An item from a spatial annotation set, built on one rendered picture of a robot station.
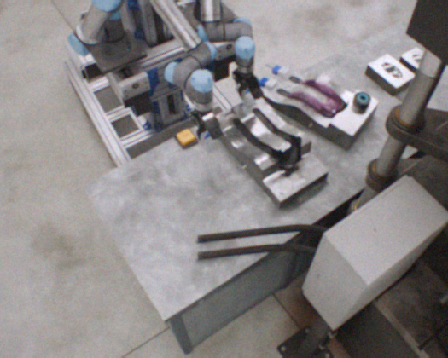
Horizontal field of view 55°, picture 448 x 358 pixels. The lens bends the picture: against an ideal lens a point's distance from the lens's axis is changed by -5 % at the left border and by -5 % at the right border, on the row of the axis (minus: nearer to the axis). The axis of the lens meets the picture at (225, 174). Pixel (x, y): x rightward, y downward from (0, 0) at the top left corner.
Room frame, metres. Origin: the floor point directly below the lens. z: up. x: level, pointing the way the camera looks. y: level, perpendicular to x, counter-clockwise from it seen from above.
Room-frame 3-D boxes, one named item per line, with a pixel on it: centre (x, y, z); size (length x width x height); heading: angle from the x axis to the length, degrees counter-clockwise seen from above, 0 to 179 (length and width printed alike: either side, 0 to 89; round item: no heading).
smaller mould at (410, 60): (1.72, -1.03, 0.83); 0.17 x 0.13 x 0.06; 33
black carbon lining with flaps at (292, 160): (1.19, -0.19, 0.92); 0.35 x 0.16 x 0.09; 33
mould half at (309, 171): (1.18, -0.19, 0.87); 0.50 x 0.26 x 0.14; 33
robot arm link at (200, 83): (1.16, 0.08, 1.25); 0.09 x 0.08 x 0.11; 54
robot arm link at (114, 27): (1.62, 0.50, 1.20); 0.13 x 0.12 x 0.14; 144
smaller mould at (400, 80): (1.63, -0.85, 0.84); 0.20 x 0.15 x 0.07; 33
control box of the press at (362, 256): (0.47, -0.39, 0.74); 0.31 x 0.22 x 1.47; 123
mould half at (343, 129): (1.44, -0.44, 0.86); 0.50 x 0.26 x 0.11; 50
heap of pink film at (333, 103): (1.44, -0.43, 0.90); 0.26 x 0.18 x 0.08; 50
